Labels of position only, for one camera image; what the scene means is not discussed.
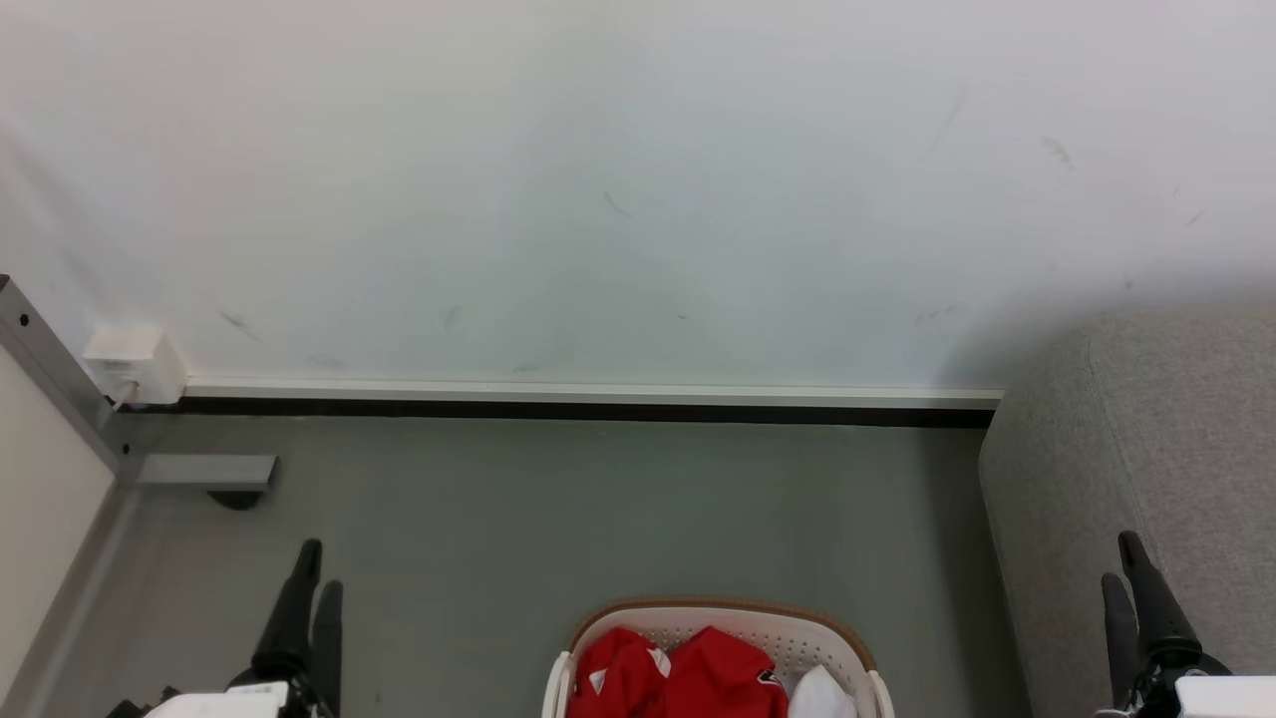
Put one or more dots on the black skirting strip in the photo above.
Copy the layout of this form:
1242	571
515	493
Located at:
598	411

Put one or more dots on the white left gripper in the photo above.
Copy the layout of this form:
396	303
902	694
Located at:
229	702

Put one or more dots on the black round foot pad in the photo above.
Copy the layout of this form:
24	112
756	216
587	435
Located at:
237	498

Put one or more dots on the grey fabric sofa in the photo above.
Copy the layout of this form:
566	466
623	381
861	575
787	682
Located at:
1146	449

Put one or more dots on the grey metal frame post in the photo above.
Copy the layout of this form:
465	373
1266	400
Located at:
50	369

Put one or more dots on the white wall junction box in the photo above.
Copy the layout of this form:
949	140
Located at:
135	361

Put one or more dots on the beige flat panel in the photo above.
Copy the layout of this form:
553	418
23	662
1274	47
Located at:
45	509

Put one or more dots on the grey metal frame foot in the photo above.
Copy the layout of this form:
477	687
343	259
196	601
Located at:
204	471

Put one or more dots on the red jersey garment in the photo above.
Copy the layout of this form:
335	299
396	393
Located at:
713	678

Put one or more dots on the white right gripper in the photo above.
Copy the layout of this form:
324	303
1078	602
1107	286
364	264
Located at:
1221	698

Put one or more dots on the white perforated laundry basket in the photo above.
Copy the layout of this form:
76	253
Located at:
797	638

